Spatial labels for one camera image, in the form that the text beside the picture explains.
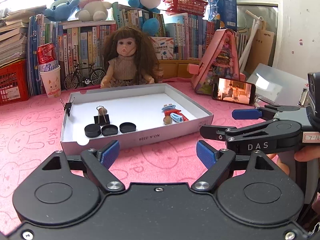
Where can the pink triangular toy house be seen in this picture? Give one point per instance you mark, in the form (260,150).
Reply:
(219,60)

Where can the red plastic crate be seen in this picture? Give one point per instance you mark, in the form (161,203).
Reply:
(14,86)

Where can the red Budweiser can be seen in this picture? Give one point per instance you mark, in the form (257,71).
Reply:
(46,57)

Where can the black binder clip in box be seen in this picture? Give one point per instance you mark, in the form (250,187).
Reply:
(101,119)

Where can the person's right hand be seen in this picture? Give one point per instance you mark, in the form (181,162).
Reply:
(308,153)

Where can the small brown jar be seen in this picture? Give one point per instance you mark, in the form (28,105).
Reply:
(158,75)

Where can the white paper cat cup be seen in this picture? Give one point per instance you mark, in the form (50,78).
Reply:
(51,82)

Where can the black binder clip on rim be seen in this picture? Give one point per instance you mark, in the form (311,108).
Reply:
(67,106)

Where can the pink white plush bunny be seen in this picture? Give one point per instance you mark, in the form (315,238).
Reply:
(93,10)

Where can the brown haired doll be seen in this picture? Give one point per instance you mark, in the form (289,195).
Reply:
(129,59)

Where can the red plastic basket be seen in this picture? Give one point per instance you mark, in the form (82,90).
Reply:
(195,7)

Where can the blue cardboard package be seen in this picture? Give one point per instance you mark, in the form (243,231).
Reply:
(224,11)

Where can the blue plate toy food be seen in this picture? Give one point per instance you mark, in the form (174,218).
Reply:
(169,108)

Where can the red toy cone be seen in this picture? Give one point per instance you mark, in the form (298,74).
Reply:
(176,115)

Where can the white pipe frame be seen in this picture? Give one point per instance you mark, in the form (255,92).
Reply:
(257,22)

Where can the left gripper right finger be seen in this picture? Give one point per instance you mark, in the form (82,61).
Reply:
(249,188)

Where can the row of upright books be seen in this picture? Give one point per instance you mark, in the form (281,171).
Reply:
(98,53)

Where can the white illustrated box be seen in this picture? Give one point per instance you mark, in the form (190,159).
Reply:
(164,47)

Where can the brown acorn nut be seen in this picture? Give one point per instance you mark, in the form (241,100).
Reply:
(102,110)
(167,120)

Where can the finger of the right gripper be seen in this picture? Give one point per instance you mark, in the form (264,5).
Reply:
(267,112)
(273,136)

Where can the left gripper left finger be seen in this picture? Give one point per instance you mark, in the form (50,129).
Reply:
(64,189)

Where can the black round cap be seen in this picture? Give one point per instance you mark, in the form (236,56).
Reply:
(92,130)
(127,127)
(109,130)

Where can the blue plush dolphin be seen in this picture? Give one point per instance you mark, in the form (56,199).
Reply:
(61,10)

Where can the smartphone playing video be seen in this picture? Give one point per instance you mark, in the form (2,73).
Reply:
(233,91)

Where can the black miniature bicycle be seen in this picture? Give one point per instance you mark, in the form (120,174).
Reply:
(89,75)

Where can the white shallow cardboard box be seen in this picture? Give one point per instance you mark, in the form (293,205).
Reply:
(140,105)

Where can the stack of grey books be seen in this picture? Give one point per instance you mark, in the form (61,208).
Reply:
(14,33)

